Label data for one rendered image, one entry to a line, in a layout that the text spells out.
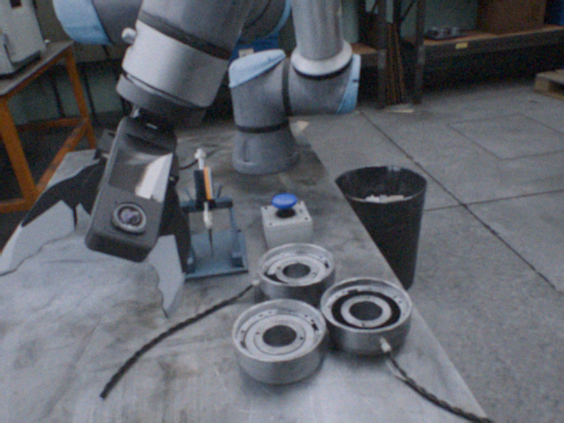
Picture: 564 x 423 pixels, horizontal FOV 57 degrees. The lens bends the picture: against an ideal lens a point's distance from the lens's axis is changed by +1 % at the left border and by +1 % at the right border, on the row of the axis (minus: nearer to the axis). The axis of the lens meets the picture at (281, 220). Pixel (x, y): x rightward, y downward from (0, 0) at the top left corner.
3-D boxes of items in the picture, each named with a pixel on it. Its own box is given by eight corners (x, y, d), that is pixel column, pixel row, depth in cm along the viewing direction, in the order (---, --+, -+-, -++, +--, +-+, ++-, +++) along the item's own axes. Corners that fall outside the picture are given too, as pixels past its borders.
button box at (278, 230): (314, 245, 81) (312, 218, 79) (269, 252, 80) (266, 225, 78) (303, 222, 88) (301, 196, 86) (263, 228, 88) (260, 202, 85)
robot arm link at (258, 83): (241, 111, 117) (234, 48, 111) (300, 109, 114) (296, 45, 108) (227, 128, 107) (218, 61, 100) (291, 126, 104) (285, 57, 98)
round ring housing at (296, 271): (326, 262, 77) (324, 238, 75) (345, 304, 67) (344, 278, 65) (256, 273, 76) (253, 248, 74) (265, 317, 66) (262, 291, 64)
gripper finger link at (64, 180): (51, 246, 45) (137, 194, 44) (47, 256, 43) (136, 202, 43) (12, 204, 42) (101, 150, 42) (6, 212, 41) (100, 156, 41)
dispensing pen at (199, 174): (201, 258, 74) (189, 146, 76) (204, 260, 78) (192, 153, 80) (217, 256, 74) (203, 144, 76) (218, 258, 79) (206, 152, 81)
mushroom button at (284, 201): (300, 228, 81) (299, 200, 79) (276, 232, 81) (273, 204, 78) (296, 217, 85) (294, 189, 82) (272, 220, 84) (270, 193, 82)
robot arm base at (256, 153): (230, 154, 121) (225, 113, 116) (293, 145, 122) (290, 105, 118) (235, 179, 108) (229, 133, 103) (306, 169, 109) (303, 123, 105)
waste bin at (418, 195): (436, 295, 196) (443, 194, 177) (351, 309, 193) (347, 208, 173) (403, 250, 227) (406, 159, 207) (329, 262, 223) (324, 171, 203)
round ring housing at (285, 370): (247, 400, 54) (241, 371, 52) (229, 337, 63) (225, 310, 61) (340, 374, 56) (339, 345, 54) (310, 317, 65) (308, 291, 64)
